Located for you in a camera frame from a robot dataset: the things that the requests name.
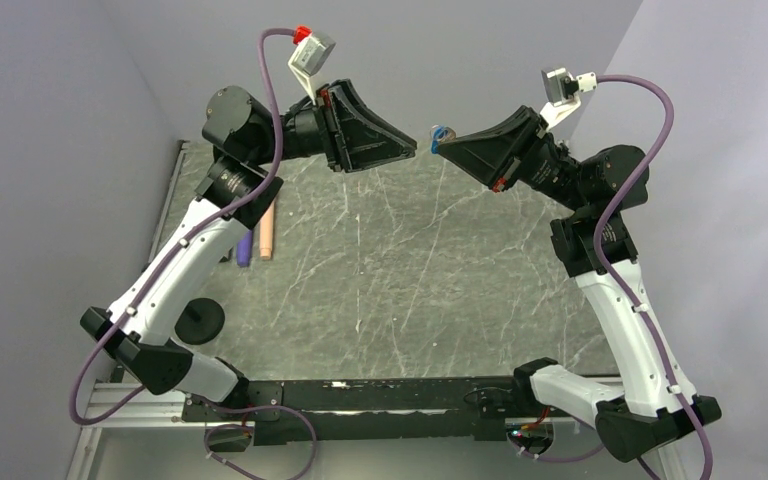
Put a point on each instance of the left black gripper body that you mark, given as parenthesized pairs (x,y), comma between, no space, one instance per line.
(322,108)

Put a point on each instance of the purple microphone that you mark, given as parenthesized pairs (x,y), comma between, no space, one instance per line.
(243,250)

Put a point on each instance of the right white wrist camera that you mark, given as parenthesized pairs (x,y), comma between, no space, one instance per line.
(563,91)

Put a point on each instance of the round gold black disc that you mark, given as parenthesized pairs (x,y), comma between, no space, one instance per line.
(201,321)

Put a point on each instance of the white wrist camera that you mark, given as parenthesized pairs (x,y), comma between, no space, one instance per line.
(563,91)
(312,50)

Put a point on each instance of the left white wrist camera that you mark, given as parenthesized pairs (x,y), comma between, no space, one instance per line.
(312,50)

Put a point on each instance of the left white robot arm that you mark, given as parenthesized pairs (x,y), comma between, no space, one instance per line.
(138,329)

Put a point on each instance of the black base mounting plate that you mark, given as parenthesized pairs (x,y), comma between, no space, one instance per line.
(482,408)

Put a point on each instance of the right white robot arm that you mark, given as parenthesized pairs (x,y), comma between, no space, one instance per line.
(655,404)

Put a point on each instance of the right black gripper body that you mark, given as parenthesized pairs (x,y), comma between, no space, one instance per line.
(540,164)

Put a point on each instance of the pink microphone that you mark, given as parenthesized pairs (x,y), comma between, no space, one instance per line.
(267,232)

